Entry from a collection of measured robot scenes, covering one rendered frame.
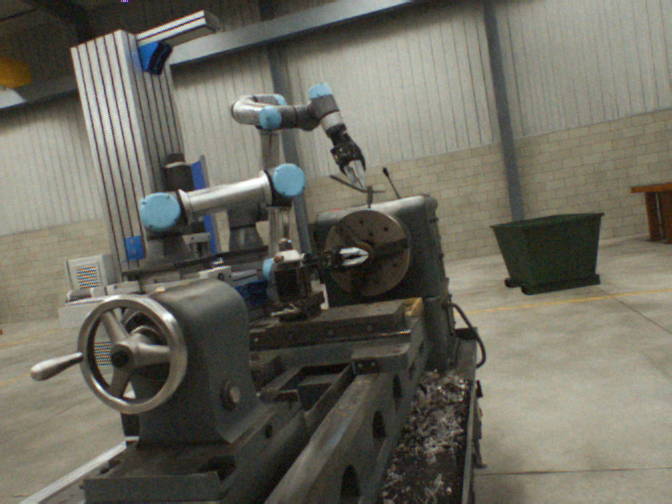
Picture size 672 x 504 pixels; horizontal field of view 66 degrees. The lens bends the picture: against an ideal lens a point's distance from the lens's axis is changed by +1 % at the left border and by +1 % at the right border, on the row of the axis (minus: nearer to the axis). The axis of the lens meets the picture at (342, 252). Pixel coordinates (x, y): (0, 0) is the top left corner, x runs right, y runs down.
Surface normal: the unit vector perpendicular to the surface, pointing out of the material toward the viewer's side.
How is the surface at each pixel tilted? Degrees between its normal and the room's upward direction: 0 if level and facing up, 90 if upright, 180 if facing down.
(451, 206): 90
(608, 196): 90
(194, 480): 86
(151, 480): 86
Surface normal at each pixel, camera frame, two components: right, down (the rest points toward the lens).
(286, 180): 0.44, -0.04
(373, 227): -0.27, 0.10
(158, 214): 0.20, 0.04
